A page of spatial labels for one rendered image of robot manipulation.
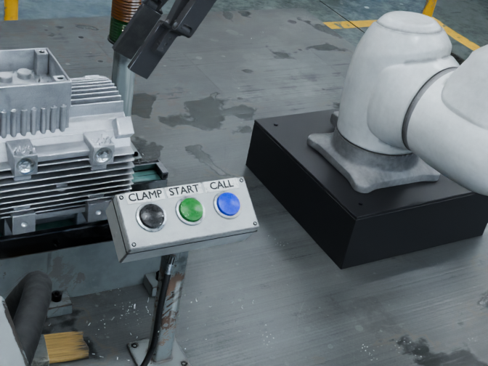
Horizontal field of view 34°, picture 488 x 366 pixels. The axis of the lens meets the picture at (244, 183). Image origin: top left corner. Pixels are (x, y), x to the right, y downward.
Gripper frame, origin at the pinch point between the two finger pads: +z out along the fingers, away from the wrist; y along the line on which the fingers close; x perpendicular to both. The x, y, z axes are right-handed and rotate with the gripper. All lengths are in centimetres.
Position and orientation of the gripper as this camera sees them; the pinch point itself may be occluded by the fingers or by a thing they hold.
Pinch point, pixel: (143, 43)
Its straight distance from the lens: 102.9
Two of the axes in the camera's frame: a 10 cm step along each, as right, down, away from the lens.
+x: 6.7, 3.1, 6.8
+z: -5.9, 7.8, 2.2
